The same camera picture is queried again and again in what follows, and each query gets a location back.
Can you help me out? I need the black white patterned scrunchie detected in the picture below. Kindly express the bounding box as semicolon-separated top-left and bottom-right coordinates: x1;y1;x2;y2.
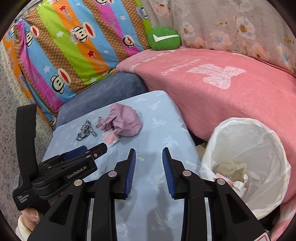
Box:
76;120;97;141

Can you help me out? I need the pink beads plastic bag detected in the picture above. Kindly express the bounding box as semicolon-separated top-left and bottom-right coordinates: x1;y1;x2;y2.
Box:
103;130;119;147

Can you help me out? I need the mauve drawstring pouch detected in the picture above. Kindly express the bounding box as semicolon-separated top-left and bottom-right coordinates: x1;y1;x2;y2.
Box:
96;103;142;137

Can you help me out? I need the white fluffy glove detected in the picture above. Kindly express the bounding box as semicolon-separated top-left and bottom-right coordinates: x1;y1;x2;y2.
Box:
228;174;248;197

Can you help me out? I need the white trash bag bin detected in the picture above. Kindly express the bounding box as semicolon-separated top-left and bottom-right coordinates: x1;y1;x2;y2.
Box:
199;118;291;219

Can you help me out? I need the person's left hand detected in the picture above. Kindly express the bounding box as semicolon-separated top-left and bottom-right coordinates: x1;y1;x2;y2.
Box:
21;208;41;232

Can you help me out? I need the dark blue velvet pillow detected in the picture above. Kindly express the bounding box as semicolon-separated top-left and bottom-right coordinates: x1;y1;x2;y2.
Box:
53;72;148;129

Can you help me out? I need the pink fleece blanket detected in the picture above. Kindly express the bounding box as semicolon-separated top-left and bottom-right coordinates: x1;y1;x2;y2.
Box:
116;48;295;240

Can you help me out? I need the colourful monkey print pillow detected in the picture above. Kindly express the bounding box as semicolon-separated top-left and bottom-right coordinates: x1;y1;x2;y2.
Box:
1;0;151;126

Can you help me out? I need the green plush cushion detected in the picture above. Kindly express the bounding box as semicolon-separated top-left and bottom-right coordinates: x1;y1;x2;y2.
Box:
147;27;181;51

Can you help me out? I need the grey floral quilt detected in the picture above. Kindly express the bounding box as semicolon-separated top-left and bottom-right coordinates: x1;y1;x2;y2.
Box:
142;0;295;73

